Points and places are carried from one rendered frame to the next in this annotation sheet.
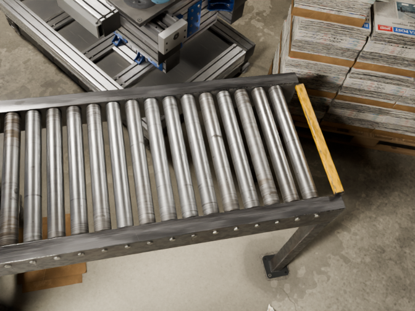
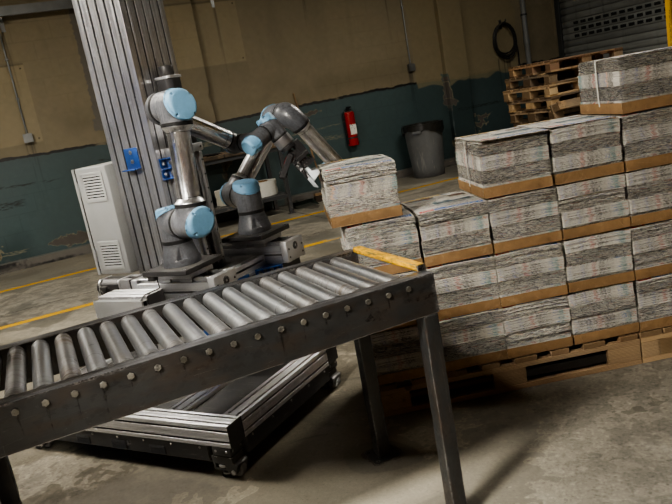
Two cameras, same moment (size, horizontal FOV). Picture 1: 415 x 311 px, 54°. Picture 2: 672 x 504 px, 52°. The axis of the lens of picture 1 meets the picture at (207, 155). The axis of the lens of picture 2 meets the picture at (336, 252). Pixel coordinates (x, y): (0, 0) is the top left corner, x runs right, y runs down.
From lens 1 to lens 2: 1.48 m
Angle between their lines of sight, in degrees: 48
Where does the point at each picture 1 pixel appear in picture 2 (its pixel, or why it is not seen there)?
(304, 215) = (391, 285)
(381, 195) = (565, 414)
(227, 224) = (312, 308)
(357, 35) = (405, 226)
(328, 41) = (383, 244)
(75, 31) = not seen: hidden behind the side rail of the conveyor
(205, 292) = not seen: outside the picture
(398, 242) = (614, 442)
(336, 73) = not seen: hidden behind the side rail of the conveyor
